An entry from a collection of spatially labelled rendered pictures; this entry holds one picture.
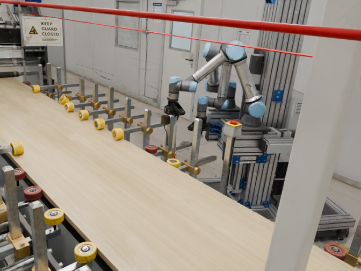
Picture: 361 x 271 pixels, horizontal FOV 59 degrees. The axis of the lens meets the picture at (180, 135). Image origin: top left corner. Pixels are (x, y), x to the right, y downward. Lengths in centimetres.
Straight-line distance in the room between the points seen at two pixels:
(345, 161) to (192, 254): 332
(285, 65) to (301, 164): 215
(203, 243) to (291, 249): 85
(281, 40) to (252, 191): 127
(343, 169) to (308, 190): 396
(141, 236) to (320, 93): 106
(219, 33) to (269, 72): 275
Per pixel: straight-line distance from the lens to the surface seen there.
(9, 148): 208
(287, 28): 30
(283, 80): 261
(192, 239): 136
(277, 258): 55
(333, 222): 310
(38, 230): 119
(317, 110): 44
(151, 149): 212
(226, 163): 185
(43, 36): 431
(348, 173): 442
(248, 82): 217
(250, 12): 488
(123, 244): 132
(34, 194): 167
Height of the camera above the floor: 175
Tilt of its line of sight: 20 degrees down
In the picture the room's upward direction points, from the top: 5 degrees clockwise
